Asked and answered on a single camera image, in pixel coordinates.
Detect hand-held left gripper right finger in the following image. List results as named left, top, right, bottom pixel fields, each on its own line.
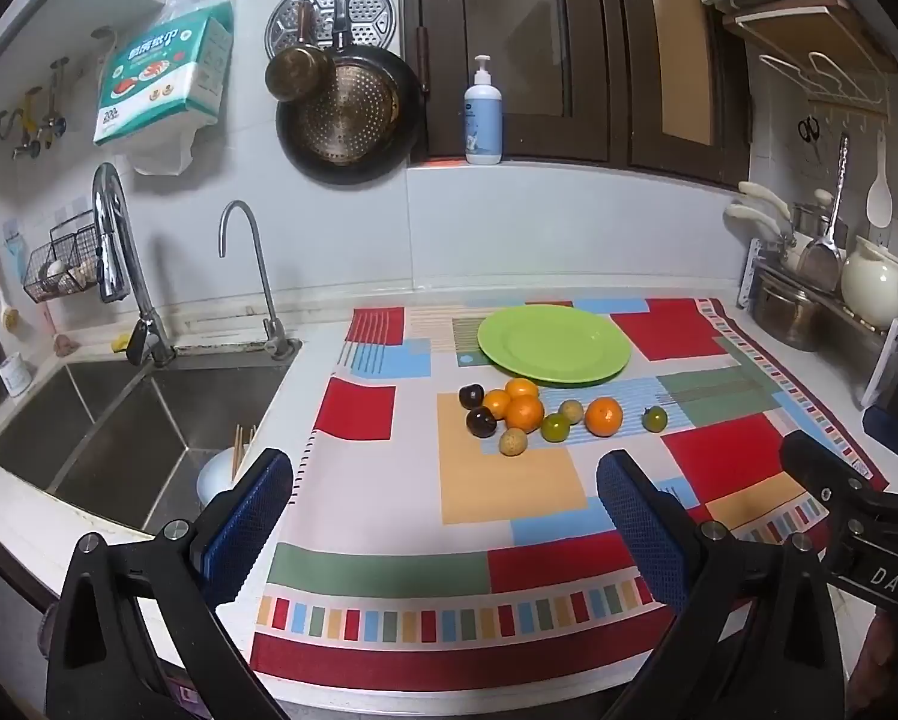
left=596, top=450, right=844, bottom=720

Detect yellow hanging peeler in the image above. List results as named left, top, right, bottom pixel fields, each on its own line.
left=0, top=86, right=46, bottom=160

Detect white rice paddle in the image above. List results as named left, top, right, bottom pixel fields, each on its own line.
left=867, top=127, right=893, bottom=230

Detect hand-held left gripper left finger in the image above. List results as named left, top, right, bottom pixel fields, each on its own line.
left=44, top=448, right=294, bottom=720

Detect thin gooseneck faucet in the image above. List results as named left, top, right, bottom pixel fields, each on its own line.
left=218, top=199, right=304, bottom=361

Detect wooden cutting board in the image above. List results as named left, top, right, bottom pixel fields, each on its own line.
left=723, top=0, right=898, bottom=76

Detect golden perforated colander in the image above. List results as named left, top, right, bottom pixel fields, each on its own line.
left=310, top=64, right=403, bottom=166

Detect teal paper pack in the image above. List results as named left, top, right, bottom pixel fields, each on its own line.
left=92, top=0, right=236, bottom=177

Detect black wire basket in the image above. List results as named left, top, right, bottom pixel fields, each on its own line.
left=23, top=221, right=112, bottom=302

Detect metal steamer rack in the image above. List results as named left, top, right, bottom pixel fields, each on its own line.
left=264, top=0, right=396, bottom=61

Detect brass ladle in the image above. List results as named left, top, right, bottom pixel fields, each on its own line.
left=265, top=0, right=335, bottom=102

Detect hanging metal spoon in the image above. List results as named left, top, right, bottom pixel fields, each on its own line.
left=40, top=60, right=70, bottom=140

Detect large steel pot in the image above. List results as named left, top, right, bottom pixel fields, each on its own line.
left=749, top=270, right=833, bottom=352

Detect white wire rack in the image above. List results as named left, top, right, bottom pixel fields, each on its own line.
left=760, top=51, right=893, bottom=121

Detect white cup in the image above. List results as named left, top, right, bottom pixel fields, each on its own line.
left=0, top=352, right=34, bottom=398

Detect metal skimmer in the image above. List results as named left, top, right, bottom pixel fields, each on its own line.
left=796, top=133, right=852, bottom=295

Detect white ceramic jar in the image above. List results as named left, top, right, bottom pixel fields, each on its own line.
left=840, top=236, right=898, bottom=331

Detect dark wooden window frame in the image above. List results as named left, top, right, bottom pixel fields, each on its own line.
left=400, top=0, right=754, bottom=192

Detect white knife handle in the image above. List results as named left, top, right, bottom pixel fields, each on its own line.
left=725, top=202, right=785, bottom=239
left=739, top=180, right=792, bottom=216

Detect black frying pan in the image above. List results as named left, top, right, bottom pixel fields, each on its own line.
left=275, top=0, right=427, bottom=187

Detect steel kitchen sink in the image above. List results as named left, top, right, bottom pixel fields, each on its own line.
left=0, top=356, right=304, bottom=541

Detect green plate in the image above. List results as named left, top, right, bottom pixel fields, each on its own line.
left=477, top=304, right=631, bottom=388

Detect white bowl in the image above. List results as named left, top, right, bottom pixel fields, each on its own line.
left=196, top=446, right=270, bottom=511

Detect white handled brush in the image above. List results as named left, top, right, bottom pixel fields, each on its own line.
left=0, top=244, right=19, bottom=331

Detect wooden chopsticks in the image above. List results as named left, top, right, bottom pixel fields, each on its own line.
left=231, top=424, right=259, bottom=482

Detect person's right hand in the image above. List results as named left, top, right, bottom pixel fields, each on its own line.
left=848, top=606, right=898, bottom=720

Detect large chrome faucet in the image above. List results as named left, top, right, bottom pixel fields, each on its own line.
left=91, top=162, right=178, bottom=368

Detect white pump soap bottle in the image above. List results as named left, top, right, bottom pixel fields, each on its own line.
left=463, top=55, right=504, bottom=166

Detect colourful patchwork tablecloth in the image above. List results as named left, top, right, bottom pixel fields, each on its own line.
left=250, top=298, right=889, bottom=695

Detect metal dish rack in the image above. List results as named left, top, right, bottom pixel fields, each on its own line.
left=740, top=238, right=898, bottom=410

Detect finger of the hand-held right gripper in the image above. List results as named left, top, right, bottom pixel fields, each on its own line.
left=779, top=431, right=881, bottom=518

